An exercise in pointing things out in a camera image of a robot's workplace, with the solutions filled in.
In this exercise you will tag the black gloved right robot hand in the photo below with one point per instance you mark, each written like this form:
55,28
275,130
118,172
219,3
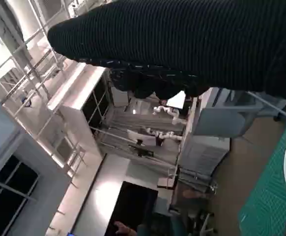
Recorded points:
182,37

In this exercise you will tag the grey chair with white legs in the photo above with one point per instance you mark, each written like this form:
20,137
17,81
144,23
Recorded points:
219,123

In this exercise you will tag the white ribbed cabinet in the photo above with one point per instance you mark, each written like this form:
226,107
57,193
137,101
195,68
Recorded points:
204,155

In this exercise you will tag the white shelf cabinet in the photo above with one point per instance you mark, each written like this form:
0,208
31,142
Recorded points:
69,98

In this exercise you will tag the green cutting mat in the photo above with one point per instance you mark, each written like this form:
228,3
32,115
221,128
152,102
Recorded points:
268,191

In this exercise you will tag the black monitor screen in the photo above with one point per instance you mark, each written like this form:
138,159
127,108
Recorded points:
133,209

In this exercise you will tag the person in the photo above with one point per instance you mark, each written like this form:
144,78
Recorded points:
157,226

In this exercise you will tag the dark window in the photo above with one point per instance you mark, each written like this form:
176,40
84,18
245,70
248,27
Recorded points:
10,196

